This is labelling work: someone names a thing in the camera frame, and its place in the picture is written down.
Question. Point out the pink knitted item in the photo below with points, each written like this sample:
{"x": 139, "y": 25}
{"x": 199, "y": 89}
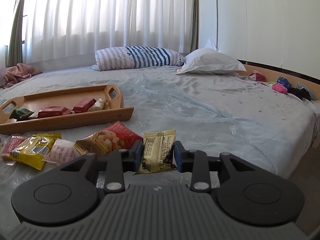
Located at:
{"x": 279, "y": 88}

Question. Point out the white sheer curtain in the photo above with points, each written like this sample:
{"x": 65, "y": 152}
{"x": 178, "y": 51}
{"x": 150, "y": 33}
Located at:
{"x": 56, "y": 30}

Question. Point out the blue toy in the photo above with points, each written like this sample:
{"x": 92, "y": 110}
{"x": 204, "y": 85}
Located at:
{"x": 284, "y": 81}

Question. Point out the pink crumpled blanket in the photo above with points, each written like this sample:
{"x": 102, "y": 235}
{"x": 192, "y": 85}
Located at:
{"x": 16, "y": 74}

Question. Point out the pink white candy packet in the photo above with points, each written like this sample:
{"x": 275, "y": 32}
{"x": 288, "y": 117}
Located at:
{"x": 62, "y": 152}

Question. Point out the small red snack packet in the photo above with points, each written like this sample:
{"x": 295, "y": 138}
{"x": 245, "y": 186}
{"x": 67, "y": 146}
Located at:
{"x": 84, "y": 105}

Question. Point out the yellow snack packet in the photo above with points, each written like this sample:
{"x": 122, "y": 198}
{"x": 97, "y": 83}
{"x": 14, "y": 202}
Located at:
{"x": 32, "y": 150}

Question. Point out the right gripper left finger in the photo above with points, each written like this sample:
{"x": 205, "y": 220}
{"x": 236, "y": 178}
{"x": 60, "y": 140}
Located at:
{"x": 119, "y": 162}

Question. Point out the beige nougat bar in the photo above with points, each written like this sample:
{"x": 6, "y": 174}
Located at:
{"x": 99, "y": 105}

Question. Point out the red gold nut packet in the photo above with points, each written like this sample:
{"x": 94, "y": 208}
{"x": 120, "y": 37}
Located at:
{"x": 102, "y": 143}

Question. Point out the wooden serving tray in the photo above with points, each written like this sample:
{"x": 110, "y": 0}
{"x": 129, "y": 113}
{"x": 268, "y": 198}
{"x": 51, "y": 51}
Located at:
{"x": 67, "y": 98}

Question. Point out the striped blue white pillow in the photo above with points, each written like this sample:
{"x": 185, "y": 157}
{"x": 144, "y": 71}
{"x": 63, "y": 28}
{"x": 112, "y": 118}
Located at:
{"x": 135, "y": 57}

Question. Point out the upright red Biscoff packet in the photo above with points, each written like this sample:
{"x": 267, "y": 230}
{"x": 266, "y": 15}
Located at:
{"x": 7, "y": 152}

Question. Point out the long red snack bar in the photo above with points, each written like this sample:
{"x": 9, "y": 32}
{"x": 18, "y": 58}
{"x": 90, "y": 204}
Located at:
{"x": 52, "y": 111}

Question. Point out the red tissue pack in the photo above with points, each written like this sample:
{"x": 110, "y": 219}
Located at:
{"x": 256, "y": 76}

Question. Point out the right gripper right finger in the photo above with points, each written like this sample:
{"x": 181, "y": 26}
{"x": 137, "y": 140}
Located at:
{"x": 195, "y": 162}

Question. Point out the olive green drape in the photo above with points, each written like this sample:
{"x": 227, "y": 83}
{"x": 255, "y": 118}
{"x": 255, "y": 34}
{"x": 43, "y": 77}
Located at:
{"x": 15, "y": 54}

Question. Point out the gold black snack packet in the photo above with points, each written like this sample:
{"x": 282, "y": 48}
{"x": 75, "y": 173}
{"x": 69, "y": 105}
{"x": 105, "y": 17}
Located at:
{"x": 158, "y": 152}

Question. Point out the green wasabi peas packet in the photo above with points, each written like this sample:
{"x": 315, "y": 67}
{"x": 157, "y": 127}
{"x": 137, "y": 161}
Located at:
{"x": 21, "y": 114}

